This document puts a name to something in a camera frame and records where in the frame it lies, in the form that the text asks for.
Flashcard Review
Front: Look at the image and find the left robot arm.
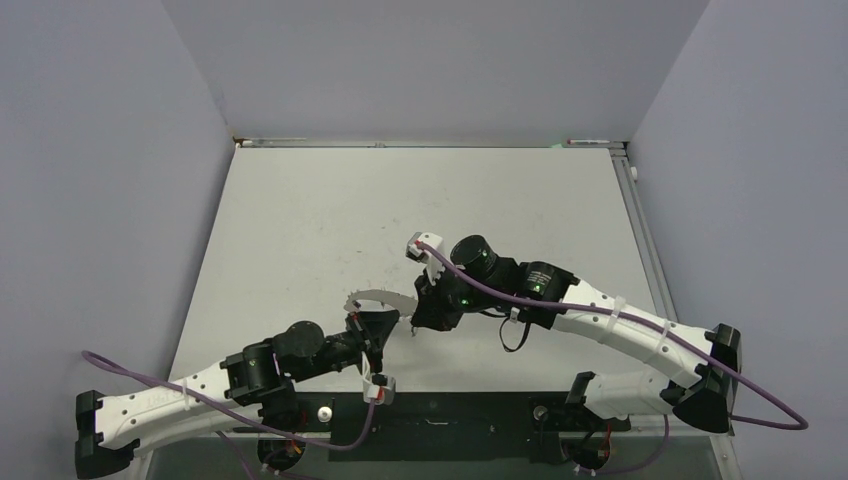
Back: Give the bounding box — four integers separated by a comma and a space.
74, 310, 401, 479

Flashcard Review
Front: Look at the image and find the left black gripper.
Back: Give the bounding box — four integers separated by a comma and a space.
291, 309, 399, 382

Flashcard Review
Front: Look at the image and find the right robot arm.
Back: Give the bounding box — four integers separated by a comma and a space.
406, 233, 741, 434

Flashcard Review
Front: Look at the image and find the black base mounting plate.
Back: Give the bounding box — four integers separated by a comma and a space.
258, 391, 631, 465

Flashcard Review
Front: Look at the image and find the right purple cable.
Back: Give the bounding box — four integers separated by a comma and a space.
413, 241, 810, 475

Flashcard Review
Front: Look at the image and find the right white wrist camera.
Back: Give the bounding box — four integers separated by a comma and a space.
405, 232, 444, 285

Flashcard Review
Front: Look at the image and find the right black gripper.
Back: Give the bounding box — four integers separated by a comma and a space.
412, 259, 501, 331

